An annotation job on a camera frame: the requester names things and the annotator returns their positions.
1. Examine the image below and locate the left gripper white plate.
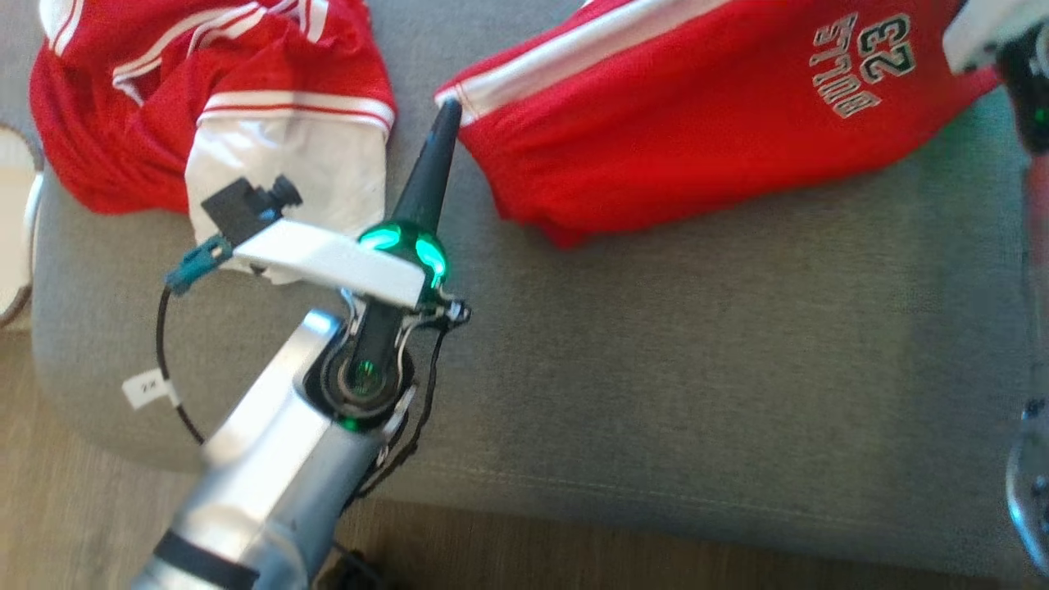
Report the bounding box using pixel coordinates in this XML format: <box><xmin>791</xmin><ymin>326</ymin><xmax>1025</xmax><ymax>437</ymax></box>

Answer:
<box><xmin>233</xmin><ymin>98</ymin><xmax>465</xmax><ymax>362</ymax></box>

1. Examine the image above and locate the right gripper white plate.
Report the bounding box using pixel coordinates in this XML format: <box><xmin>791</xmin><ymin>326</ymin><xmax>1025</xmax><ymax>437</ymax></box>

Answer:
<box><xmin>942</xmin><ymin>0</ymin><xmax>1049</xmax><ymax>153</ymax></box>

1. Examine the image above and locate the grey fabric sofa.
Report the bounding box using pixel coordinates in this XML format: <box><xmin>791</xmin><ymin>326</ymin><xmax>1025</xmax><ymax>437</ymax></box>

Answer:
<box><xmin>31</xmin><ymin>0</ymin><xmax>1038</xmax><ymax>579</ymax></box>

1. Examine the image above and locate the thin black left gripper cable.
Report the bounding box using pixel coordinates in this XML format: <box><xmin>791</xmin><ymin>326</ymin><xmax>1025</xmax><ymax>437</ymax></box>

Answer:
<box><xmin>348</xmin><ymin>307</ymin><xmax>472</xmax><ymax>502</ymax></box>

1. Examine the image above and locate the teal left camera connector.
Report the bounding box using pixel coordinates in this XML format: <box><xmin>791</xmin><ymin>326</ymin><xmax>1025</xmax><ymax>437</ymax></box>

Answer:
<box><xmin>163</xmin><ymin>234</ymin><xmax>235</xmax><ymax>297</ymax></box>

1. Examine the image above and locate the black left camera cable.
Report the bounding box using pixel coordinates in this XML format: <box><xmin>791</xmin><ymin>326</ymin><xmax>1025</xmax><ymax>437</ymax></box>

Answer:
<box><xmin>121</xmin><ymin>277</ymin><xmax>207</xmax><ymax>446</ymax></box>

